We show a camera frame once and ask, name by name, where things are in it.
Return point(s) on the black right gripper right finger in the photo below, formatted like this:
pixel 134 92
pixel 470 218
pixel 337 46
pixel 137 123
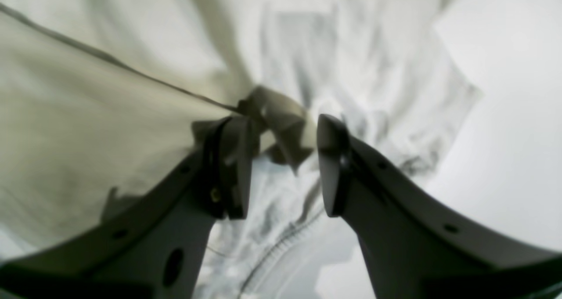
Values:
pixel 414 246

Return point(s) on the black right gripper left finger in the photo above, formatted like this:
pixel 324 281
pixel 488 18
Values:
pixel 155 248

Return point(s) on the light grey T-shirt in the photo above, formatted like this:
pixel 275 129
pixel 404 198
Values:
pixel 98 98

